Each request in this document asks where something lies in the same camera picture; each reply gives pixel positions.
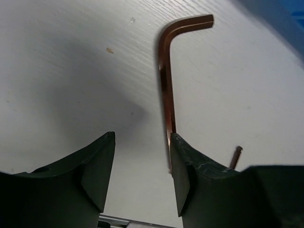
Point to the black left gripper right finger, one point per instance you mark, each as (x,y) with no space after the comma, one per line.
(210,195)

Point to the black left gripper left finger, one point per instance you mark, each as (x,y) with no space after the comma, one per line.
(68,193)

